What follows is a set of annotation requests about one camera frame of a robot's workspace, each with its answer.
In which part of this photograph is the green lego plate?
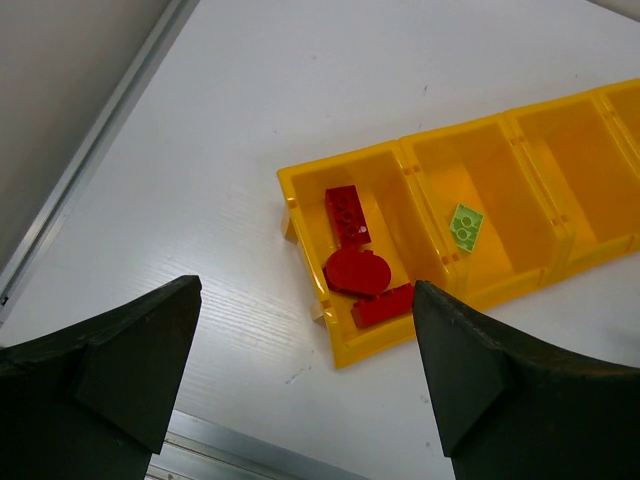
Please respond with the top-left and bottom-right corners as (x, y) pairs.
(449, 204), (484, 253)

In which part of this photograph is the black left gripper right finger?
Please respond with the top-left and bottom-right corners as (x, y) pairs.
(413, 281), (639, 479)

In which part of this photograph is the red rounded lego piece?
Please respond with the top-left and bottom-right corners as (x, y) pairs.
(323, 248), (392, 296)

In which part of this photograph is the yellow four-compartment bin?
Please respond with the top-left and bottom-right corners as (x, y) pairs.
(278, 80), (639, 368)

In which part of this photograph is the aluminium table edge rail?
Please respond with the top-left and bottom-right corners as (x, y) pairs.
(1, 1), (198, 323)

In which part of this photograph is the red rectangular lego brick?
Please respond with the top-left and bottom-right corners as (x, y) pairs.
(325, 185), (371, 249)

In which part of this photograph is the long red lego brick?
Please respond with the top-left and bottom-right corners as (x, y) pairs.
(351, 283), (414, 329)

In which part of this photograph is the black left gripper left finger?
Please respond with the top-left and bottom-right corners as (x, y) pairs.
(1, 275), (202, 479)

